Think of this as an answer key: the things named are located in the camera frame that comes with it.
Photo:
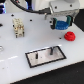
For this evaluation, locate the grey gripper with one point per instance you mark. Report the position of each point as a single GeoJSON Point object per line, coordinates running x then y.
{"type": "Point", "coordinates": [60, 8]}

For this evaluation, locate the red gear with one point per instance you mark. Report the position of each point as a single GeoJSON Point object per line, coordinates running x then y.
{"type": "Point", "coordinates": [70, 36]}

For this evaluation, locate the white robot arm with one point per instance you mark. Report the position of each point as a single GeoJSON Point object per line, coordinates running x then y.
{"type": "Point", "coordinates": [39, 6]}

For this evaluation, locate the beige connector block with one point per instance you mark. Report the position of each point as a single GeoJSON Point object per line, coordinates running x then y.
{"type": "Point", "coordinates": [18, 27]}

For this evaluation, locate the black peg base plate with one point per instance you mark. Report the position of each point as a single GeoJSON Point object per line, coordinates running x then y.
{"type": "Point", "coordinates": [44, 56]}

